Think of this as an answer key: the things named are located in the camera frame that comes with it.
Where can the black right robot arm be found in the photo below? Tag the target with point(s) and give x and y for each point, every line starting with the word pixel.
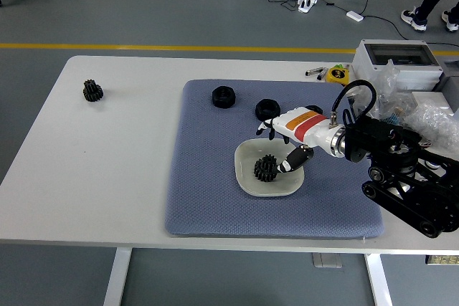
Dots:
pixel 394 148

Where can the grey metal case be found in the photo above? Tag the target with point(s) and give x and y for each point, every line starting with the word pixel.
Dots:
pixel 450 76

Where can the clear plastic parts bag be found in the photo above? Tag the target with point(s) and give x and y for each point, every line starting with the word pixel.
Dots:
pixel 389 84

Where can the large black hex nut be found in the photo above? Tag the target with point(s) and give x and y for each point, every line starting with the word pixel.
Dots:
pixel 223 97

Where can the yellow tape measure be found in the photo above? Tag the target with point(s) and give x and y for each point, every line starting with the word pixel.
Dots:
pixel 338 75

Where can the white square dish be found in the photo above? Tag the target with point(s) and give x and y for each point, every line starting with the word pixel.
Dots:
pixel 247 155

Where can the black stepped double gear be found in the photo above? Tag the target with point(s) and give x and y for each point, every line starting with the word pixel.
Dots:
pixel 93 91

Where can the bubble wrap bag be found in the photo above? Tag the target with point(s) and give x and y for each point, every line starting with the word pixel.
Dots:
pixel 432 121

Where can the small black hex nut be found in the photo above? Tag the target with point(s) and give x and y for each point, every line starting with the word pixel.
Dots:
pixel 313 108

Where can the black silver marker pen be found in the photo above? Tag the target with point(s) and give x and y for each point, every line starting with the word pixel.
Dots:
pixel 322 74
pixel 313 71

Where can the grey table control box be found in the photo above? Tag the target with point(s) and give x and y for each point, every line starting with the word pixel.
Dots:
pixel 326 260

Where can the white table leg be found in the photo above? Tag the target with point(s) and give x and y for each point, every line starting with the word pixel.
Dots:
pixel 379 281
pixel 117 277

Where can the small white adapter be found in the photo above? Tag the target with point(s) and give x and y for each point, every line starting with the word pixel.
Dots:
pixel 354 15

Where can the medium black hex nut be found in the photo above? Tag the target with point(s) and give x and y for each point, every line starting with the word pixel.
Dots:
pixel 266 108

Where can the blue-grey textured mat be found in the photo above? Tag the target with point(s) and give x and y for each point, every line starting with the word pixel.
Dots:
pixel 215 177

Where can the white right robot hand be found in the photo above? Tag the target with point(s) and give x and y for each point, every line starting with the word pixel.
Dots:
pixel 308 128

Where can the white electrical enclosure box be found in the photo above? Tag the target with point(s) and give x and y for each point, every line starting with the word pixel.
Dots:
pixel 394 64

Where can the white power strip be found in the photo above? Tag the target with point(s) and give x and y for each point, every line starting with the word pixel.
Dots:
pixel 307 2

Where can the flat white box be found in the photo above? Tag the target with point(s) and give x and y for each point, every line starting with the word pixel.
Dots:
pixel 430 97

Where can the large black gear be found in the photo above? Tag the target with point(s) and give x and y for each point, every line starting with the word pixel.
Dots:
pixel 262 174

